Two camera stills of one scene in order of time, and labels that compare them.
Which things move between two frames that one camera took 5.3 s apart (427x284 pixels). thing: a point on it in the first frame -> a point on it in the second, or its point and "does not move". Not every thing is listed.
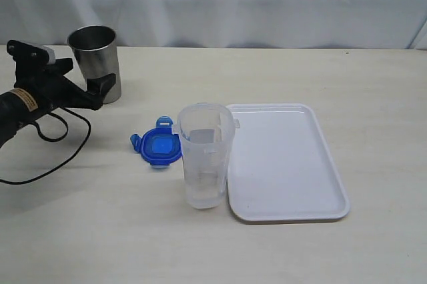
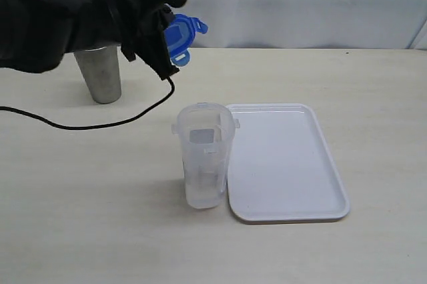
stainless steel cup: [96, 48] does not move
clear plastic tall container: [206, 131] does not move
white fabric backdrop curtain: [234, 6] does not move
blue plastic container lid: [159, 146] -> [180, 35]
